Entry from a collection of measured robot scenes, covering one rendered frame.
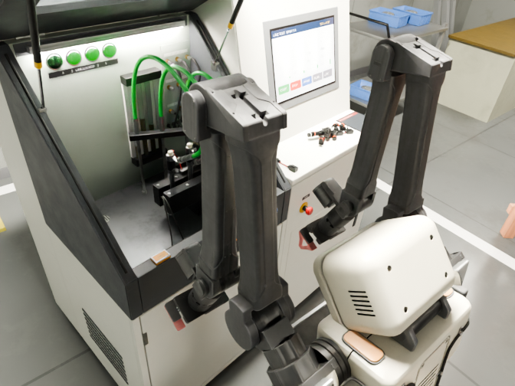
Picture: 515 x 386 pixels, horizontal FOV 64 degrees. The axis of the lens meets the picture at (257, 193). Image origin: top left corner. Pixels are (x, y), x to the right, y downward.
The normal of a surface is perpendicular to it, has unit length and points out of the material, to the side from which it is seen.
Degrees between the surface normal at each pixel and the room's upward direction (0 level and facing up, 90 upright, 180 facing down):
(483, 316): 0
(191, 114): 90
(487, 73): 90
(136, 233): 0
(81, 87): 90
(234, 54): 90
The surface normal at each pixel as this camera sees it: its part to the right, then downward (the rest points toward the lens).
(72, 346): 0.07, -0.80
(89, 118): 0.71, 0.46
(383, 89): -0.73, 0.48
